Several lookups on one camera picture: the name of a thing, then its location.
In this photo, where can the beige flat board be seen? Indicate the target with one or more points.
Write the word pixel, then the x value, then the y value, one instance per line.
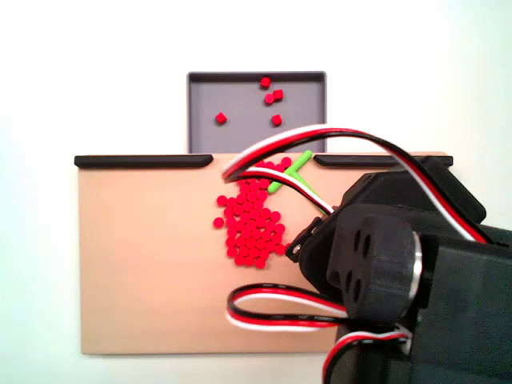
pixel 140 260

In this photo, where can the grey tray container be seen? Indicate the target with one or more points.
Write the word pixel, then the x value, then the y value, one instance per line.
pixel 240 136

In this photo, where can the red cylindrical granule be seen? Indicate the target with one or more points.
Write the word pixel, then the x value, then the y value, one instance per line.
pixel 269 98
pixel 222 200
pixel 278 94
pixel 261 262
pixel 218 222
pixel 250 262
pixel 265 82
pixel 239 261
pixel 220 118
pixel 276 119

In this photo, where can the black foam rail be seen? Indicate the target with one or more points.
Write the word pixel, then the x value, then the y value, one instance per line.
pixel 340 161
pixel 140 161

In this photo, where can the green T-shaped pusher tool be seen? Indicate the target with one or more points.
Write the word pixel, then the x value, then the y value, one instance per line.
pixel 300 162

